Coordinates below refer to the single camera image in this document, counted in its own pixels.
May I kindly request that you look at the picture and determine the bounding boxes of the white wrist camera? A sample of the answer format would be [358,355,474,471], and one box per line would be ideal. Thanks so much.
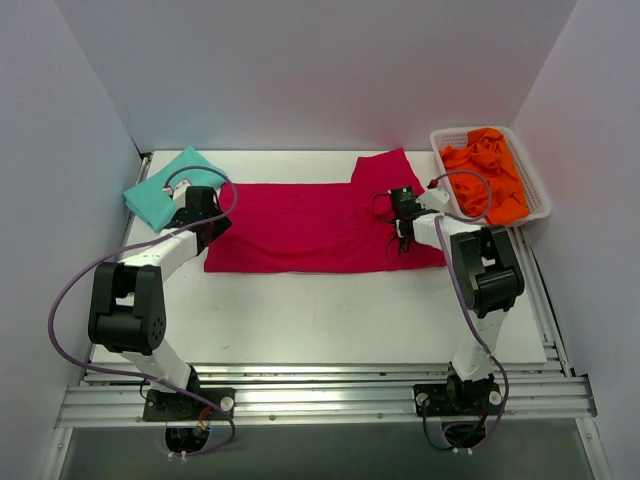
[162,178,193,207]
[417,180,450,210]

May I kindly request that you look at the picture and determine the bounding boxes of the folded teal t shirt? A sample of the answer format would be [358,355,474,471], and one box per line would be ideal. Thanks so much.
[123,146,225,233]

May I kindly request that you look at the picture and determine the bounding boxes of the orange t shirts pile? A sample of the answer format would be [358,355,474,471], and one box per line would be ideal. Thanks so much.
[439,127,530,225]

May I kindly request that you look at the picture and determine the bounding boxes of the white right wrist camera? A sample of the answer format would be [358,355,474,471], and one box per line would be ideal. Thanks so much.
[417,180,450,210]

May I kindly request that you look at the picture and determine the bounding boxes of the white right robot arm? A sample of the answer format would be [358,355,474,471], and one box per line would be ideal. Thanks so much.
[388,186,525,413]

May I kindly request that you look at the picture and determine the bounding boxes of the red t shirt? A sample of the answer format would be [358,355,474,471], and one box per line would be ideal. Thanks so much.
[204,149,445,274]

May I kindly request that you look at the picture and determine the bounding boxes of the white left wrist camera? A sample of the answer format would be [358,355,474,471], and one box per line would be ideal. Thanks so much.
[162,178,193,207]

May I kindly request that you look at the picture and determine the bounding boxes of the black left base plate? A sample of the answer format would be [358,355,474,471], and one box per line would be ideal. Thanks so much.
[142,388,236,422]

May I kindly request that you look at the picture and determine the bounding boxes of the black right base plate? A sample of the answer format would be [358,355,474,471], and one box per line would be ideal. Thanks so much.
[412,377,503,417]

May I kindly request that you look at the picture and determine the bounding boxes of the aluminium frame rails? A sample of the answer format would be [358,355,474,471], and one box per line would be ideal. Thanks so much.
[39,154,616,480]

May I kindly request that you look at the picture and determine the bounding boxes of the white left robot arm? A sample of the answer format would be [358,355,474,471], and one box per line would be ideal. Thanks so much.
[88,186,232,419]

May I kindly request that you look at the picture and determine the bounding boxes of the white plastic basket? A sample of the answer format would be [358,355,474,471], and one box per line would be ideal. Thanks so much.
[430,126,551,227]

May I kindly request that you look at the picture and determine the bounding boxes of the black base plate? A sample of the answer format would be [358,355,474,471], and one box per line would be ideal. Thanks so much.
[412,377,503,417]
[142,388,236,422]

